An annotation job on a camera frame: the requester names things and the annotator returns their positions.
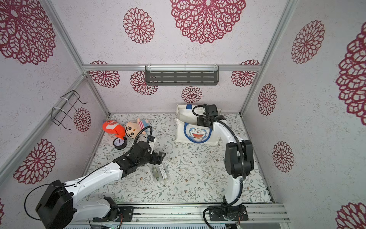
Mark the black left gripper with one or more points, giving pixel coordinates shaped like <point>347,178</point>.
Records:
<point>156,161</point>

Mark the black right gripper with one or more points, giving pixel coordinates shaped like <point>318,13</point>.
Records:
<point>204,121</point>

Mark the clear pen case green label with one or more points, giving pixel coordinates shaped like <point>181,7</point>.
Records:
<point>155,173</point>

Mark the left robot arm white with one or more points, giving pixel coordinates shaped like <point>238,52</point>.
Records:
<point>61,203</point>

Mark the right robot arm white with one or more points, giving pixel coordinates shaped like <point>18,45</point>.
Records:
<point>239,159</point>

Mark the white Doraemon canvas bag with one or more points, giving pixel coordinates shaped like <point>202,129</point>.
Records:
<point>188,131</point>

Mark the black round alarm clock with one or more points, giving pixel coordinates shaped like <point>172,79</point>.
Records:
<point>120,143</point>

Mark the pink boy plush doll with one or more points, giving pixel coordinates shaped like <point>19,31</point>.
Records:
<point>133,128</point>

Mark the red plush toy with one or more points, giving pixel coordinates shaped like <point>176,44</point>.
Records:
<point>114,128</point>

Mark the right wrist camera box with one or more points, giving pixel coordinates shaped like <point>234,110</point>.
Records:
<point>211,110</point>

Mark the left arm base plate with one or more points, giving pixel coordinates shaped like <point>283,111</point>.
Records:
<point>124,214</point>

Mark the grey slotted wall shelf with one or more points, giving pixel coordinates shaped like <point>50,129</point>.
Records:
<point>182,75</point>

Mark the black wire wall rack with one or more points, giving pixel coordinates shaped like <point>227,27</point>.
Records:
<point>71,98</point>

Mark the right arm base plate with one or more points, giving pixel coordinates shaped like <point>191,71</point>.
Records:
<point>232,213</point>

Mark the aluminium front rail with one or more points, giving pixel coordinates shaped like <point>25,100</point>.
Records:
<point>199,214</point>

